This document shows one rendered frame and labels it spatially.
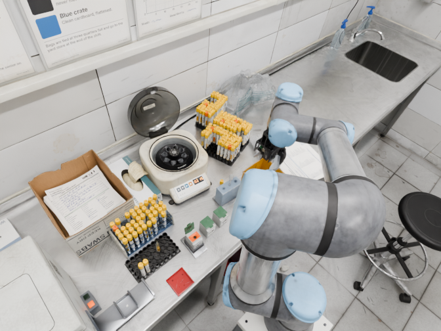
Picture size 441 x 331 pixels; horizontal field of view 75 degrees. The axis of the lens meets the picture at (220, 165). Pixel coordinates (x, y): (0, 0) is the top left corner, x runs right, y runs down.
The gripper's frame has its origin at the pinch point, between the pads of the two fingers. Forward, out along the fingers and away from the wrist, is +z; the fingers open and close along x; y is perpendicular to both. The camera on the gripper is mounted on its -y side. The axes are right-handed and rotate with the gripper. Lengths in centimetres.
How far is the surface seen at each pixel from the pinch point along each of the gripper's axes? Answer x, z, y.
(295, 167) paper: 3.1, 15.9, -20.5
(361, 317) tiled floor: 77, 105, -36
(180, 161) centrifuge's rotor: -25.6, 6.5, 23.0
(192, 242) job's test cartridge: 3.2, 9.8, 39.9
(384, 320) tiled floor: 87, 105, -46
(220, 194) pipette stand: -4.5, 8.8, 19.8
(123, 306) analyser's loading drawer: 4, 13, 68
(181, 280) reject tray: 9, 17, 49
